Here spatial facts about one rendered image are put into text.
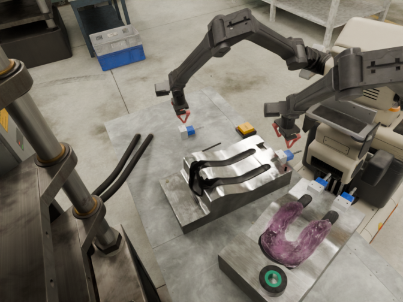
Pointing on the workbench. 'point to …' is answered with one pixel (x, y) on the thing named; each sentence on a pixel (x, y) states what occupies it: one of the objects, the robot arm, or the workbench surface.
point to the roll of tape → (275, 272)
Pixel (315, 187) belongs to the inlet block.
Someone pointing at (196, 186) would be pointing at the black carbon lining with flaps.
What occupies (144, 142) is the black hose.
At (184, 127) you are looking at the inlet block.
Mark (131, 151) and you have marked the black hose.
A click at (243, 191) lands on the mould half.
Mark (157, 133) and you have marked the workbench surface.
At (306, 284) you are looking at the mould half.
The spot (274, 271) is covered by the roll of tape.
